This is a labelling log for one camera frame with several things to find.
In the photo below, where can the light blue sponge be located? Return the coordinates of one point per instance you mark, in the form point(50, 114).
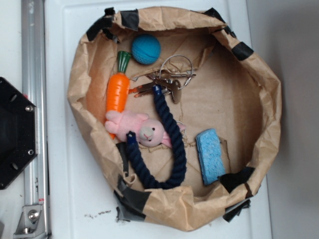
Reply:
point(210, 156)

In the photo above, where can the pink plush bunny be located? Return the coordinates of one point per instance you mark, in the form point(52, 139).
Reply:
point(149, 132)

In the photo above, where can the brown paper bag bin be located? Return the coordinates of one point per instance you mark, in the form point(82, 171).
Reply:
point(235, 92)

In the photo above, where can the silver key bunch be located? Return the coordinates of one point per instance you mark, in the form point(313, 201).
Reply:
point(169, 83)

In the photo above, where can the orange plastic toy carrot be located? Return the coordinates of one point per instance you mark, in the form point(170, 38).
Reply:
point(118, 85)

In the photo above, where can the blue rubber ball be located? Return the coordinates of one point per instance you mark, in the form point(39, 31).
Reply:
point(146, 49)

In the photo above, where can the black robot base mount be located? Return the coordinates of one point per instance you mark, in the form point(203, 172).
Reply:
point(17, 133)

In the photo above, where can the metal corner bracket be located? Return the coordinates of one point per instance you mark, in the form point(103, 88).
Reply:
point(31, 224)

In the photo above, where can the aluminium extrusion rail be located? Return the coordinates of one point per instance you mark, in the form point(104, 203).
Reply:
point(36, 175)

